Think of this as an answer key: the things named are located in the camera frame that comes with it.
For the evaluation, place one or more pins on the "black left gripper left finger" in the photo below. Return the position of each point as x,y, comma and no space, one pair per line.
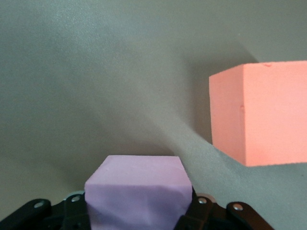
48,218

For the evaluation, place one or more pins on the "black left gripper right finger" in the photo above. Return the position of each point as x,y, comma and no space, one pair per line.
216,218

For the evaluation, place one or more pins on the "pink foam cube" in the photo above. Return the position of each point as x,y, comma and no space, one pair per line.
136,182

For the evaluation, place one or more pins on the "orange foam cube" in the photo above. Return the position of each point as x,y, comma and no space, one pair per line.
263,115

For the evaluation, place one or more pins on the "table cover sheet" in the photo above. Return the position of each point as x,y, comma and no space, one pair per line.
96,72

